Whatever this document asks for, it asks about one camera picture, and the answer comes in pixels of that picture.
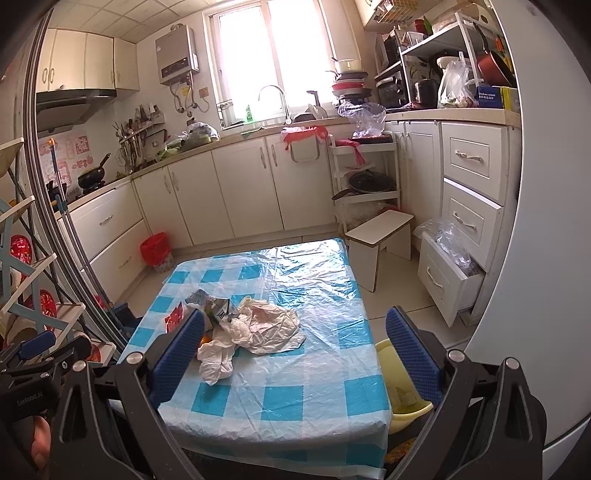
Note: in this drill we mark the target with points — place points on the blue checkered plastic tablecloth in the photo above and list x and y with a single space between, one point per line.
319 407

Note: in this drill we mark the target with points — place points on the clear bag in drawer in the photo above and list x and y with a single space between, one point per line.
447 235

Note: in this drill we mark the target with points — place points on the clear plastic bag on cart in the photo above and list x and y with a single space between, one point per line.
368 118

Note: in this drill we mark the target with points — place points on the crumpled white tissue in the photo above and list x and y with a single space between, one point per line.
215 357

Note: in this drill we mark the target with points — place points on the white rolling cart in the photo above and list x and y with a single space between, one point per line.
365 178

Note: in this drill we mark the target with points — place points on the white kitchen cabinets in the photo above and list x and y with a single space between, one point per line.
456 164

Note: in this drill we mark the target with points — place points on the white refrigerator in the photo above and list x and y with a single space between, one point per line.
540 309

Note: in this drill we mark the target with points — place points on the blue dustpan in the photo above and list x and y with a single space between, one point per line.
127 321

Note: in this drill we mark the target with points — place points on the red white snack bag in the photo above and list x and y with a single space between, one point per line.
175 317

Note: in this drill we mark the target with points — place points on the yellow plastic basin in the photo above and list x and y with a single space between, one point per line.
406 403

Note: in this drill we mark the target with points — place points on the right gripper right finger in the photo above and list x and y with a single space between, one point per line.
486 423

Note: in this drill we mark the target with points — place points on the chrome sink faucet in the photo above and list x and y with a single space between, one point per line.
273 102

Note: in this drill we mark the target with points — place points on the red lined trash bin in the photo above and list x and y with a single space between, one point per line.
156 252

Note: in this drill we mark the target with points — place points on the white step stool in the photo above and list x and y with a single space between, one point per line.
390 231

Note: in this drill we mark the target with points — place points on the red bag hanging holder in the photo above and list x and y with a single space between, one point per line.
304 143

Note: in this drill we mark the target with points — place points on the wall water heater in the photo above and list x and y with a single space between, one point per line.
175 55

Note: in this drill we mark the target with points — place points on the blue milk carton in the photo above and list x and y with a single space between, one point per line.
216 310

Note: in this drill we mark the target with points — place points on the range hood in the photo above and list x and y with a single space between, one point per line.
60 110

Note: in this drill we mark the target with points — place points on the crumpled white plastic bag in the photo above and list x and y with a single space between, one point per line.
264 328

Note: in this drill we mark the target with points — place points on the white counter shelf rack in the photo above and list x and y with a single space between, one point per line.
413 56

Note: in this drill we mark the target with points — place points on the person left hand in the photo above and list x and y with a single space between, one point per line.
41 444

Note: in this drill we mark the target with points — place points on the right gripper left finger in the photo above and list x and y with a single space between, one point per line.
107 424

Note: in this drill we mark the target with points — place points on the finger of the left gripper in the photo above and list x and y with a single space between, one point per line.
58 361
19 353

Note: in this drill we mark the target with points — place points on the black wok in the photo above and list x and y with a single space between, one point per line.
93 176

